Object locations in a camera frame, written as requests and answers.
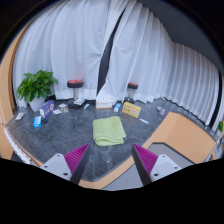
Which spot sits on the small purple container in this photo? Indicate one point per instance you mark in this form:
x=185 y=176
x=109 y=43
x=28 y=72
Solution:
x=161 y=111

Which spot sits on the white curtain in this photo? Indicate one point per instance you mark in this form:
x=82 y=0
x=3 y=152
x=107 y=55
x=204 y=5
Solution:
x=150 y=56
x=66 y=43

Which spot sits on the white blue tube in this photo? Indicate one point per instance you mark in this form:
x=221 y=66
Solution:
x=86 y=106

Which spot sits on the light green towel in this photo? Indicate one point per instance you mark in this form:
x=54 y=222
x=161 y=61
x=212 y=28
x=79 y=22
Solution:
x=108 y=131

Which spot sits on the white orange cardboard box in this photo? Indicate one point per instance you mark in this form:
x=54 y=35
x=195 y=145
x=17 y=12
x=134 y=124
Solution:
x=104 y=105

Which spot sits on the small black object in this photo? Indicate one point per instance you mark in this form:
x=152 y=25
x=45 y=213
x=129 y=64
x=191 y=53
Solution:
x=44 y=120

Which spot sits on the small picture packet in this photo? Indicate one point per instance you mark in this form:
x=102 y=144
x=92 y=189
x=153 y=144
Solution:
x=63 y=107

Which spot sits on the small blue white box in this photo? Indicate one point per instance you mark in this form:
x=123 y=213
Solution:
x=117 y=107

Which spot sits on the red black bar stool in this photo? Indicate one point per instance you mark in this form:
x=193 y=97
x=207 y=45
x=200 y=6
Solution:
x=132 y=85
x=75 y=83

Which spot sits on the purple cardboard box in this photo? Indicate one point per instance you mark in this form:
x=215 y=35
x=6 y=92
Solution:
x=47 y=109

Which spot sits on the yellow cardboard box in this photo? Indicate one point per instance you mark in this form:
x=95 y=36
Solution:
x=131 y=109

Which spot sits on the small green plant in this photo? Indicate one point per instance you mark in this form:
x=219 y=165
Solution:
x=220 y=126

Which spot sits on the white booklet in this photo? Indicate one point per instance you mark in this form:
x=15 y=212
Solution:
x=79 y=101

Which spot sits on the white card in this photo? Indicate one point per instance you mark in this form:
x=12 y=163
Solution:
x=57 y=111

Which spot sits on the green potted plant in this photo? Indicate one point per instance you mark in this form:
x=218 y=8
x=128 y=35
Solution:
x=35 y=85

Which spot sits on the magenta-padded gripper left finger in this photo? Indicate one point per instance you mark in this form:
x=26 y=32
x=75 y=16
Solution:
x=76 y=160

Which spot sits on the white flat packet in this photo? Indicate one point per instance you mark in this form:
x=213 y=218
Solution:
x=20 y=116

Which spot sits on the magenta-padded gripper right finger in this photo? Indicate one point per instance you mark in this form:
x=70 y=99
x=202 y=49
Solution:
x=146 y=160

